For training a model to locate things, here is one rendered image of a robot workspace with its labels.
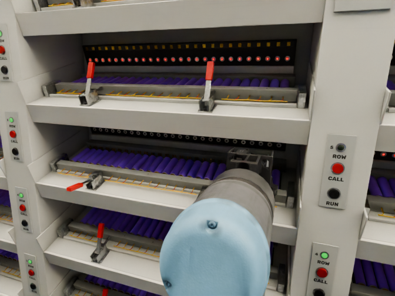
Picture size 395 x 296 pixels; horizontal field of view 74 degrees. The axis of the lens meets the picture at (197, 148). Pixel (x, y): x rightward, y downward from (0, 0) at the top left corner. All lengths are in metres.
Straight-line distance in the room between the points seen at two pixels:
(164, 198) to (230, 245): 0.38
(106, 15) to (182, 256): 0.47
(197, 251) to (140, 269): 0.48
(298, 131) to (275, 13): 0.19
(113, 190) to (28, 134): 0.25
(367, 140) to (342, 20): 0.18
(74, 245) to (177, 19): 0.61
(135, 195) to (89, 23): 0.36
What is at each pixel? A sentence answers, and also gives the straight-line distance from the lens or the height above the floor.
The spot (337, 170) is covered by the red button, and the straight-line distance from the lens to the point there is 0.47.
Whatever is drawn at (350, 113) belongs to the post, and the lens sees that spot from 0.47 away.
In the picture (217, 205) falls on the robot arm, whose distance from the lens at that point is 0.23.
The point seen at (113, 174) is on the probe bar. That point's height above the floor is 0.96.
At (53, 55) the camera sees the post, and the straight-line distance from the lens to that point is 0.79.
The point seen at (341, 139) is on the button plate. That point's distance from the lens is 0.47.
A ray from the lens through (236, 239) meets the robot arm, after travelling 0.21.
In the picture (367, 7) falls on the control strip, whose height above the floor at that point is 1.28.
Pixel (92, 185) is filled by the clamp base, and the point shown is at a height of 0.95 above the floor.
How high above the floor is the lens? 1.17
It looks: 13 degrees down
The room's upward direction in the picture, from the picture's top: 2 degrees clockwise
